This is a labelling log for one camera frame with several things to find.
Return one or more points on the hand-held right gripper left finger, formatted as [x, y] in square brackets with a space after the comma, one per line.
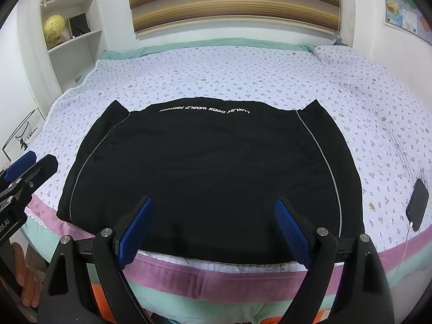
[138, 229]

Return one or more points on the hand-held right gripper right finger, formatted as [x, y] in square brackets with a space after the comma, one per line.
[290, 229]

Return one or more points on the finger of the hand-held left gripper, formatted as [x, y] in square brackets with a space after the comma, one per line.
[22, 165]
[42, 170]

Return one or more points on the black sweatshirt with grey piping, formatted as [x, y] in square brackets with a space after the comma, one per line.
[209, 162]

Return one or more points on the person's left hand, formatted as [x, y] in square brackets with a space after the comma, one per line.
[28, 276]

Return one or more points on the black smartphone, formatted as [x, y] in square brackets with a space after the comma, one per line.
[417, 204]

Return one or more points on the white bookshelf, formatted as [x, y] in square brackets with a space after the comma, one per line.
[77, 38]

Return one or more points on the yellow globe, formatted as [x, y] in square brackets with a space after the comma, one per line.
[54, 27]

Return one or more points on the black box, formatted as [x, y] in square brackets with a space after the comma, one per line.
[79, 24]

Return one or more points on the floral quilted blanket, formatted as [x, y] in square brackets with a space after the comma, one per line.
[236, 74]

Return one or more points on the brown striped window blind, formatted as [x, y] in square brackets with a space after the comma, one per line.
[236, 0]

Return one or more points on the wall map poster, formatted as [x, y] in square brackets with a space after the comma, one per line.
[401, 6]

